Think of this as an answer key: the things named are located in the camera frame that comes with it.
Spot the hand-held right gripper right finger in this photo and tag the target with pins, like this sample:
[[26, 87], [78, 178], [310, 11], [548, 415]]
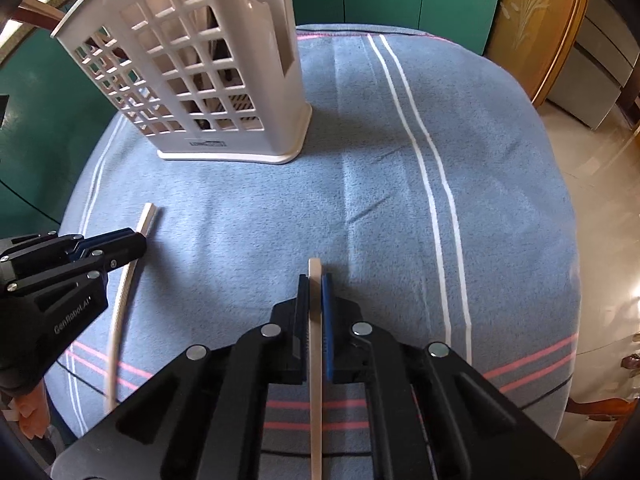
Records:
[[327, 330]]

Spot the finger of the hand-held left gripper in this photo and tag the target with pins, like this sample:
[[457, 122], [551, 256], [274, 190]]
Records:
[[45, 245], [125, 250]]

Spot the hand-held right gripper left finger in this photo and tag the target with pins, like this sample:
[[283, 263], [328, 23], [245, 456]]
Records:
[[301, 340]]

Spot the beige wooden chopstick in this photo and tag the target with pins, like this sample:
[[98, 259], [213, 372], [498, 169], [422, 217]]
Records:
[[315, 410], [116, 335]]

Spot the white plastic utensil basket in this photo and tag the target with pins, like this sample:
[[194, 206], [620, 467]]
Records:
[[280, 110]]

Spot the person's left hand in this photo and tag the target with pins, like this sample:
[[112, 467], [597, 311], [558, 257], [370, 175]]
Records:
[[32, 412]]

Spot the blue striped tablecloth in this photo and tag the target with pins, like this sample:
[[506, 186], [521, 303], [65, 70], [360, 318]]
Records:
[[380, 210]]

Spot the black flat panel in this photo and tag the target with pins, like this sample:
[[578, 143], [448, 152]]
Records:
[[3, 110]]

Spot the wooden chair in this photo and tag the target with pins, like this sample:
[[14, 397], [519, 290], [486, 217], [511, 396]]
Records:
[[600, 407]]

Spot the grey drawer cabinet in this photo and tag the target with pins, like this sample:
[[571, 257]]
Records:
[[595, 75]]

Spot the wooden framed glass door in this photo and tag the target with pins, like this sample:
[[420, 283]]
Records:
[[530, 20]]

